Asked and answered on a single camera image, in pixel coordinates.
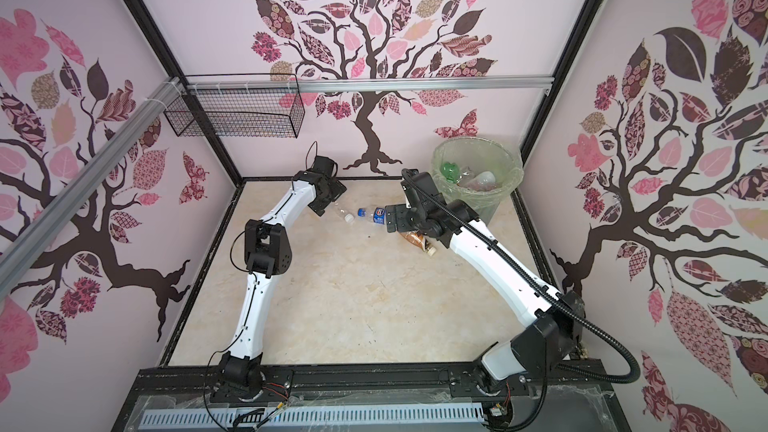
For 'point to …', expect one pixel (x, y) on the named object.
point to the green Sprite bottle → (451, 172)
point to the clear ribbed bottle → (344, 213)
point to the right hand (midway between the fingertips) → (404, 209)
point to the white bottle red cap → (484, 181)
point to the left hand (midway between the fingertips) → (335, 197)
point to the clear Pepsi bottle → (377, 215)
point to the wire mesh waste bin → (478, 170)
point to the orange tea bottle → (416, 238)
